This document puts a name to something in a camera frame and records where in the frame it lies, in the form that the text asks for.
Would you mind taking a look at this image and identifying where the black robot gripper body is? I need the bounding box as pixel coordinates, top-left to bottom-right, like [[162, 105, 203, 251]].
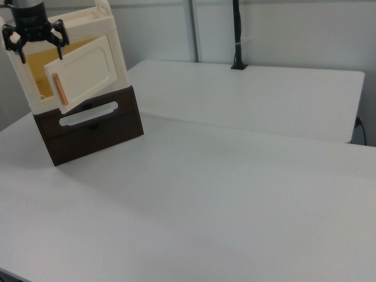
[[11, 3, 53, 44]]

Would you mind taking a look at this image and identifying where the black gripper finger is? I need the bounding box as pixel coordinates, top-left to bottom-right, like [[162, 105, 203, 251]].
[[2, 23, 29, 64], [43, 18, 71, 61]]

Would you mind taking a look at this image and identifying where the cream cabinet door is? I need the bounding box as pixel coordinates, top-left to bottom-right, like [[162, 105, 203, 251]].
[[43, 34, 120, 114]]

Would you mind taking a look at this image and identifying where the copper cabinet door handle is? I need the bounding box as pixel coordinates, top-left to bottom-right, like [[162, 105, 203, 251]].
[[51, 72, 70, 107]]

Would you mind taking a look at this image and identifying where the cream plastic cabinet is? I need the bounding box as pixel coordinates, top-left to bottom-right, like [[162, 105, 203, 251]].
[[0, 0, 132, 116]]

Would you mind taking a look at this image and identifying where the dark brown drawer unit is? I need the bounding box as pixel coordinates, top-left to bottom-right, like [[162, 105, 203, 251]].
[[32, 85, 145, 167]]

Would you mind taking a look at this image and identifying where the white drawer pull handle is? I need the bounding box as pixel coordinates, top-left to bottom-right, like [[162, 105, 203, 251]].
[[58, 100, 119, 128]]

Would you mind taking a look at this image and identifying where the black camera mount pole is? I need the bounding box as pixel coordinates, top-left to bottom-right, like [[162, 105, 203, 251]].
[[230, 0, 249, 72]]

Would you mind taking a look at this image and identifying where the black power cable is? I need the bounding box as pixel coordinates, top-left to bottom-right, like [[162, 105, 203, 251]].
[[353, 115, 368, 147]]

